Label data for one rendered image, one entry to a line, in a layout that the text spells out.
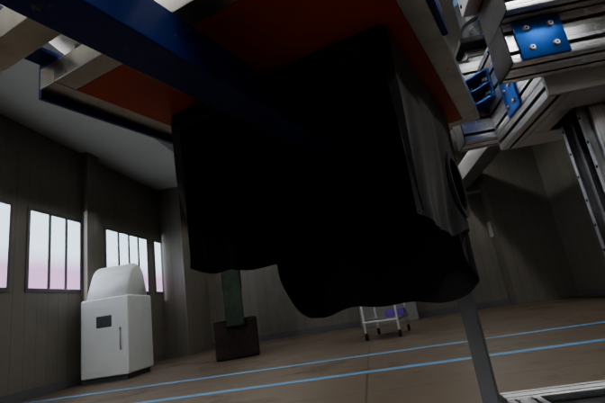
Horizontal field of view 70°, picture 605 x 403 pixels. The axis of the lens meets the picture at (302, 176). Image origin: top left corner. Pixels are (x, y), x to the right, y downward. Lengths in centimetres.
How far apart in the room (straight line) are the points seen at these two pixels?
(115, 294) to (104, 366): 94
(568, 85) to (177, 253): 895
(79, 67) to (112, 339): 618
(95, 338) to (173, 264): 313
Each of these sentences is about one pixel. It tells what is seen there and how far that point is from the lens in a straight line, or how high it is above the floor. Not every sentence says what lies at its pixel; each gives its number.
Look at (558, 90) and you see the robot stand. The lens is 106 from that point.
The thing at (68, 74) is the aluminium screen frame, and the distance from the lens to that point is 78.
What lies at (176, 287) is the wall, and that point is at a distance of 953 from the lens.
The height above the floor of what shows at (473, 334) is 42.
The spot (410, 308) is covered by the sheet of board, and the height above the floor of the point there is 23.
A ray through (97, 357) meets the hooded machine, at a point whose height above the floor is 33.
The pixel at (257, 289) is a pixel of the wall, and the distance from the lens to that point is 1029.
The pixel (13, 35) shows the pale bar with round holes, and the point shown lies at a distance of 78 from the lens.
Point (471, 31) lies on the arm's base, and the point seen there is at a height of 131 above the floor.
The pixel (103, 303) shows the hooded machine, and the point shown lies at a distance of 690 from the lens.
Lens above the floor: 56
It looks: 17 degrees up
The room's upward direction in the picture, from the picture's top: 9 degrees counter-clockwise
